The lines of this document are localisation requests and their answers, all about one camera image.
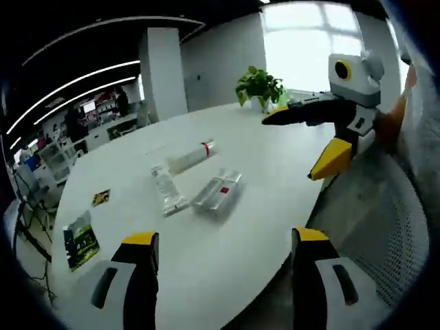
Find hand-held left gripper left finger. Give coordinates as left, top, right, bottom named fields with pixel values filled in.
left=77, top=232, right=161, bottom=330

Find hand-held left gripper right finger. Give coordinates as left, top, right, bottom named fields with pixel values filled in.
left=291, top=225, right=377, bottom=330

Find green foil packet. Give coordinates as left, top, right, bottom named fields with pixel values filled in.
left=63, top=210, right=101, bottom=272

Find white skincare tube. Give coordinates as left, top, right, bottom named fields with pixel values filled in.
left=150, top=164, right=190, bottom=219

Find clear packet red label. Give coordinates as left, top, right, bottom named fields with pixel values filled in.
left=190, top=167, right=230, bottom=212

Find tall red-collar skincare bottle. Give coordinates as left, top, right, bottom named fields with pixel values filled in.
left=166, top=138, right=221, bottom=177

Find person's right hand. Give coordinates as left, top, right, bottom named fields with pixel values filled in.
left=373, top=98, right=407, bottom=156

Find large window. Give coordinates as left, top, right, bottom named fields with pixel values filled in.
left=263, top=1, right=365, bottom=94

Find potted green plant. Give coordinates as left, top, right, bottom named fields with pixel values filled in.
left=235, top=65, right=288, bottom=113

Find mesh office chair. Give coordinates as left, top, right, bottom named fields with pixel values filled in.
left=305, top=65, right=433, bottom=310

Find small gold packet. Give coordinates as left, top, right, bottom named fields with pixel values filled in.
left=91, top=188, right=111, bottom=207

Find white shelf cart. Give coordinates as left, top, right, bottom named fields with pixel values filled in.
left=39, top=140, right=76, bottom=185

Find white counter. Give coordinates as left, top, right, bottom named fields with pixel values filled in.
left=85, top=113, right=147, bottom=151

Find ceiling light strip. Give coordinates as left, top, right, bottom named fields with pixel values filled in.
left=33, top=77, right=138, bottom=125
left=5, top=60, right=142, bottom=135

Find black cables under desk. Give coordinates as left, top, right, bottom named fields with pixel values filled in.
left=12, top=195, right=58, bottom=303

